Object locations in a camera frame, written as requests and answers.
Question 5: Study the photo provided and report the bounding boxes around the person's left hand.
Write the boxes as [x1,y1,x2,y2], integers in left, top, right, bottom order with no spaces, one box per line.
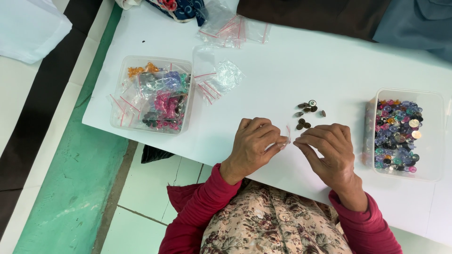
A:
[219,117,290,186]

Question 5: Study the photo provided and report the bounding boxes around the person's floral garment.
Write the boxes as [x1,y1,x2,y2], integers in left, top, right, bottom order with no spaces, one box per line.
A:
[199,178,354,254]

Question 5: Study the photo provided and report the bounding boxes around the group of brown metal buttons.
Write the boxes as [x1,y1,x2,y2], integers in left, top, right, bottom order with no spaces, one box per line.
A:
[295,100,327,131]

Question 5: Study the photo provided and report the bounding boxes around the clear zip bags with red strips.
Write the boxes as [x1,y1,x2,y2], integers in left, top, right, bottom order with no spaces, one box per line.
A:
[197,80,222,106]

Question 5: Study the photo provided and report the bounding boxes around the white cloth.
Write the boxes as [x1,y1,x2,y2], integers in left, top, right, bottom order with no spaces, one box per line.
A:
[0,0,73,65]

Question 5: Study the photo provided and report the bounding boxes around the person's right hand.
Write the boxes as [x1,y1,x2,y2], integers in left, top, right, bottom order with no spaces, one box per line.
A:
[293,123,363,193]

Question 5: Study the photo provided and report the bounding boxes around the bag of orange buttons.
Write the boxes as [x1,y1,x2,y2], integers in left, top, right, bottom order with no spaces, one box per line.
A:
[127,62,161,79]

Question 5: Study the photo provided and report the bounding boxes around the brown fabric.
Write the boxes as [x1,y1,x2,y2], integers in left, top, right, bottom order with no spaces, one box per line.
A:
[236,0,393,43]

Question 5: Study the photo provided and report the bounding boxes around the clear container of loose buttons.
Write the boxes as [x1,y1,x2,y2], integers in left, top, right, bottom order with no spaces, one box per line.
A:
[363,87,446,183]

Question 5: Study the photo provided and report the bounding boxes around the pile of empty zip bags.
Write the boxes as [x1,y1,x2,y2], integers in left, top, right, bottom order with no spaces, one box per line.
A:
[197,0,272,49]

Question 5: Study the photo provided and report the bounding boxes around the bag of pink buttons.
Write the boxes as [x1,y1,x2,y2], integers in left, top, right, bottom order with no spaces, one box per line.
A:
[153,91,184,122]

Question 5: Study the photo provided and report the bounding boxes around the clear container of bagged buttons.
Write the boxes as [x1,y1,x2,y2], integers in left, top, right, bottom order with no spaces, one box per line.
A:
[109,55,195,136]

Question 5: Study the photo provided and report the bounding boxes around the flat clear zip bag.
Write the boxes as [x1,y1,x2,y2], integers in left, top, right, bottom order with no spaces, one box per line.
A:
[192,45,217,79]

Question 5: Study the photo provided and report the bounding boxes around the black bag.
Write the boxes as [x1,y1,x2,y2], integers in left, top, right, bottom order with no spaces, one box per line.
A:
[141,144,176,164]

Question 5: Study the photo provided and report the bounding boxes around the blue-grey fabric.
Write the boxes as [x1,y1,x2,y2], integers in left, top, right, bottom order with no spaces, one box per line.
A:
[372,0,452,64]

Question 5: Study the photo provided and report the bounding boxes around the crumpled clear plastic bag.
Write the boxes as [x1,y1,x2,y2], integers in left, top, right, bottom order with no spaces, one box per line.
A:
[211,60,246,93]

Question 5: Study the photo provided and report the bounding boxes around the heap of colourful loose buttons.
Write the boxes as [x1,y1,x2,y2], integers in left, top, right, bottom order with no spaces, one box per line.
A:
[374,99,424,173]

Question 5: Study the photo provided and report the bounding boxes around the small clear zip bag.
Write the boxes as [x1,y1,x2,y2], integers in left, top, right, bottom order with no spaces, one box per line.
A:
[267,124,292,151]

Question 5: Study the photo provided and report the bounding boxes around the bag of purple buttons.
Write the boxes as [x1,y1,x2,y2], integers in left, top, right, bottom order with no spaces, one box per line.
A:
[141,71,188,93]

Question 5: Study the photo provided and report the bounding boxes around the empty zip bags in container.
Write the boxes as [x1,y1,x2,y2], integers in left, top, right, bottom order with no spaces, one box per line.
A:
[108,92,142,128]

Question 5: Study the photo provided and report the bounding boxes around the dark blue patterned fabric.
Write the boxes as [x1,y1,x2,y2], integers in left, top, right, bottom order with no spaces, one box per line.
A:
[115,0,210,27]

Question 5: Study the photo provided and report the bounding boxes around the bag of dark buttons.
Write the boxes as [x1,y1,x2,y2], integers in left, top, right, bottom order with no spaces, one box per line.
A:
[142,111,184,131]

